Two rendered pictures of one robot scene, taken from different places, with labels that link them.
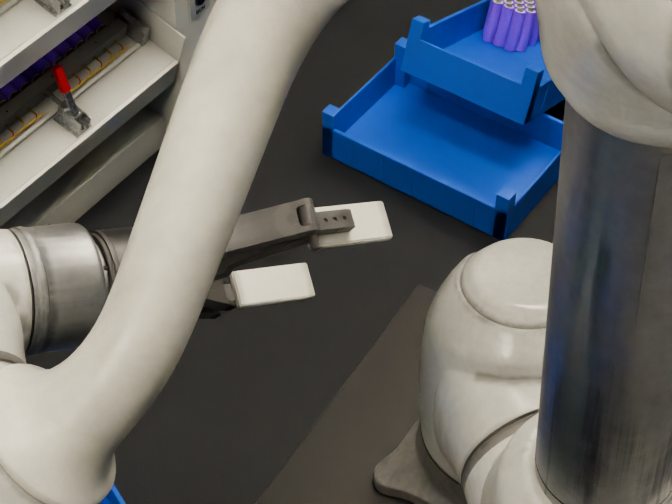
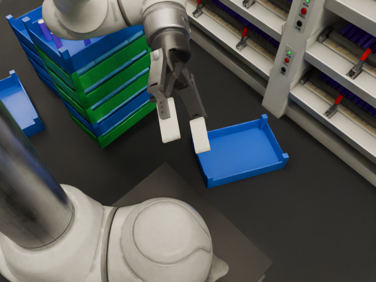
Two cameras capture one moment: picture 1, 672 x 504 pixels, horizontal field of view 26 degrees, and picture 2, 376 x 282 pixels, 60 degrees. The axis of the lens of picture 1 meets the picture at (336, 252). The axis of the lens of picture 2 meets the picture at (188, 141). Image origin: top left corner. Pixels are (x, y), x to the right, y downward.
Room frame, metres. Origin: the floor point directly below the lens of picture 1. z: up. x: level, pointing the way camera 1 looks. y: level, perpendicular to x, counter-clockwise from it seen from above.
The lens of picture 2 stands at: (0.86, -0.30, 1.06)
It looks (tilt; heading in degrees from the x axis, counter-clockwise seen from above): 57 degrees down; 105
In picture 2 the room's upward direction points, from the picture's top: straight up
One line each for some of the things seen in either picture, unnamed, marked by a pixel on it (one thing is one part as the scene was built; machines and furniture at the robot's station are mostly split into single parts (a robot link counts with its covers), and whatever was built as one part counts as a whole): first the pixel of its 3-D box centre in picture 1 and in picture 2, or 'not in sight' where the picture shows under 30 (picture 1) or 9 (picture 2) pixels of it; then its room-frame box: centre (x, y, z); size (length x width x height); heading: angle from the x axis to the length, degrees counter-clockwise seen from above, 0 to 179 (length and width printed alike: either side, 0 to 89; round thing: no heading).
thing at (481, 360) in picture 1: (518, 361); (164, 247); (0.78, -0.16, 0.44); 0.18 x 0.16 x 0.22; 13
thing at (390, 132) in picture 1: (450, 135); not in sight; (1.50, -0.16, 0.04); 0.30 x 0.20 x 0.08; 55
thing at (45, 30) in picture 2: not in sight; (45, 31); (0.25, 0.35, 0.44); 0.02 x 0.02 x 0.06
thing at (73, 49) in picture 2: not in sight; (89, 22); (0.36, 0.42, 0.44); 0.30 x 0.20 x 0.08; 61
